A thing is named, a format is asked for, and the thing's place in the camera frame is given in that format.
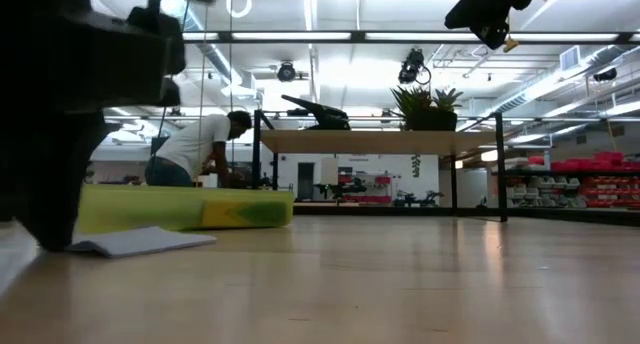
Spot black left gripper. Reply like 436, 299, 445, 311
0, 11, 169, 253

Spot grey paper notebook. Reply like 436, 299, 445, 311
0, 222, 217, 298

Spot Crayola crayon box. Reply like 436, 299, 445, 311
199, 199, 291, 229

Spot light green succulent plant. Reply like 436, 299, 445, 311
430, 87, 465, 113

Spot dark green succulent plant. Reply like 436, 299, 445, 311
389, 85, 436, 116

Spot black plant pot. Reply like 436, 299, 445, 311
404, 109, 459, 132

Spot white ceiling air vent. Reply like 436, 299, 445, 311
559, 44, 582, 73

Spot translucent green plastic container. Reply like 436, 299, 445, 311
78, 183, 296, 234

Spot wooden shelf with black legs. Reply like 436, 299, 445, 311
252, 108, 509, 224

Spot person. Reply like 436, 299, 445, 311
144, 110, 254, 189

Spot black stapler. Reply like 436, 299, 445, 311
280, 93, 351, 132

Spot round black ceiling spotlight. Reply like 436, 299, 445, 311
276, 61, 297, 83

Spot shelving with red bins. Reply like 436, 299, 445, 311
492, 151, 640, 210

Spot black background robot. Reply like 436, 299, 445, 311
313, 176, 369, 201

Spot grey door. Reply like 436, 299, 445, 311
297, 162, 315, 201

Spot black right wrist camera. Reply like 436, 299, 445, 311
469, 21, 511, 51

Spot black hanging camera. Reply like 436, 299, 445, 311
397, 47, 432, 85

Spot black overhead frame bar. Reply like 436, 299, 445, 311
182, 30, 640, 46

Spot thin hanging rope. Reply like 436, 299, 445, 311
197, 3, 209, 185

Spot black table edge rail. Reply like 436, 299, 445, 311
293, 205, 640, 228

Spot white hanging ring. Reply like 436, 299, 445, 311
225, 0, 254, 19

